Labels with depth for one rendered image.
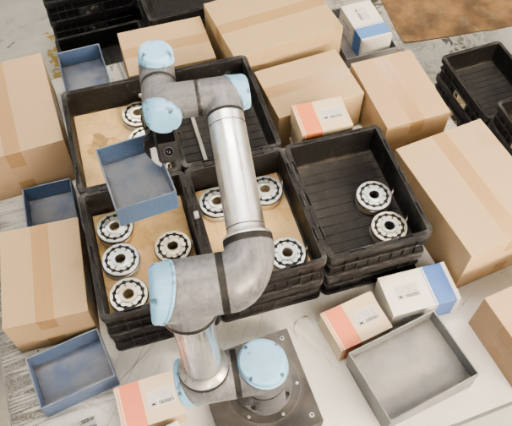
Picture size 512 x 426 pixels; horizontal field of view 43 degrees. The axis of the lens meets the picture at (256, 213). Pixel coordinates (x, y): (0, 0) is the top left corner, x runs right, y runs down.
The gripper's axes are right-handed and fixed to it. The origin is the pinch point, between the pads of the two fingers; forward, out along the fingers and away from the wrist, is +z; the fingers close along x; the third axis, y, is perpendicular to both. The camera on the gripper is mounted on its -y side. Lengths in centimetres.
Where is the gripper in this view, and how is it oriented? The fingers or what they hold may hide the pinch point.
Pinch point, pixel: (163, 164)
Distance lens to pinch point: 163.3
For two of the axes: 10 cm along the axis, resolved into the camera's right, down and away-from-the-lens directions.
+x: -9.5, 2.2, -2.4
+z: -0.8, 5.7, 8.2
